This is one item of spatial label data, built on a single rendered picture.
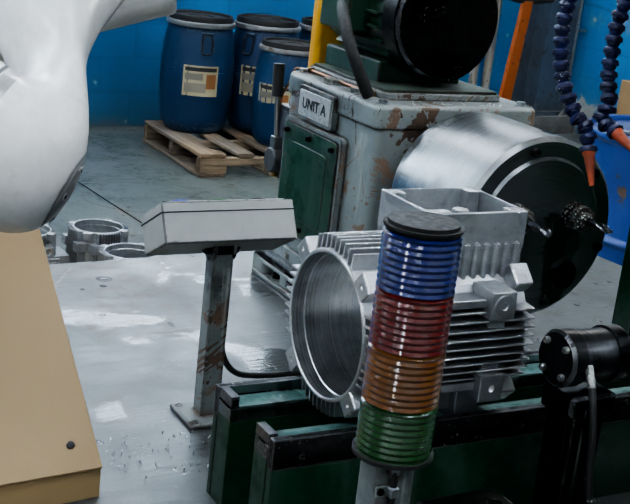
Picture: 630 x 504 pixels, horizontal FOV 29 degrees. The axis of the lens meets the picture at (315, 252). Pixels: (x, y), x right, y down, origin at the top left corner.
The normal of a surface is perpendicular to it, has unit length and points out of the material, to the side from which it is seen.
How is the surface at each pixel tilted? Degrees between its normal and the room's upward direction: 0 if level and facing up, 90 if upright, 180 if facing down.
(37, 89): 26
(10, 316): 44
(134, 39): 90
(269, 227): 61
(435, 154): 54
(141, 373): 0
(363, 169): 90
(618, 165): 92
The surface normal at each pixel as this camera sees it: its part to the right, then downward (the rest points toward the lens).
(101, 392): 0.11, -0.95
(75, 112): 0.83, -0.33
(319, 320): 0.47, 0.01
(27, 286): 0.46, -0.48
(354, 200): -0.88, 0.04
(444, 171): -0.72, -0.41
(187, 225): 0.46, -0.20
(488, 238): 0.47, 0.30
